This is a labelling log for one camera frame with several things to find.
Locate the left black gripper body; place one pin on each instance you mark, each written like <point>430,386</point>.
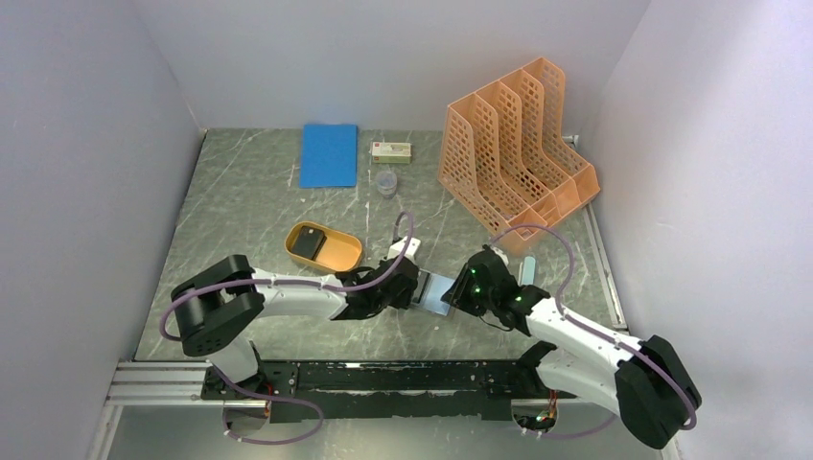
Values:
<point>403,299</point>

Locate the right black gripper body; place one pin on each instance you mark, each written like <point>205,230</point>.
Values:
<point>468,294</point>

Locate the grey card holder wallet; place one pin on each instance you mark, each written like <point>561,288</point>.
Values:
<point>429,292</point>

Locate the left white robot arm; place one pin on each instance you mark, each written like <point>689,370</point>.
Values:
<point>210,311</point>

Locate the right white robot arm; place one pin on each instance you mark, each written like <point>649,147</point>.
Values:
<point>641,381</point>

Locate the black card in tray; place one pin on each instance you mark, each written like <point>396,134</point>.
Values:
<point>308,242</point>

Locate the orange oval tray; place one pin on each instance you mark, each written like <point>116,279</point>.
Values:
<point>340,251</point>

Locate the small clear plastic cup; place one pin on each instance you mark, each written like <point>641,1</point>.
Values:
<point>386,183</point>

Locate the orange mesh file organizer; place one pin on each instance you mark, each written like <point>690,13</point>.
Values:
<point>505,159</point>

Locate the small red white box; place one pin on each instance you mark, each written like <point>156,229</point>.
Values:
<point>390,152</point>

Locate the blue notebook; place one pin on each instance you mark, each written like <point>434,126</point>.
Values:
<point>329,155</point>

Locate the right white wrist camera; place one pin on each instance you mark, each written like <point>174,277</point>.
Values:
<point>502,255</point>

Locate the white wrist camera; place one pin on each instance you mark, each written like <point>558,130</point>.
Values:
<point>409,248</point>
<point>502,255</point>

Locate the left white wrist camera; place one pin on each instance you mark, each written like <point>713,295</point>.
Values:
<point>409,248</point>

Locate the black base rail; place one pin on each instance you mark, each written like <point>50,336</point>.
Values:
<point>489,389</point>

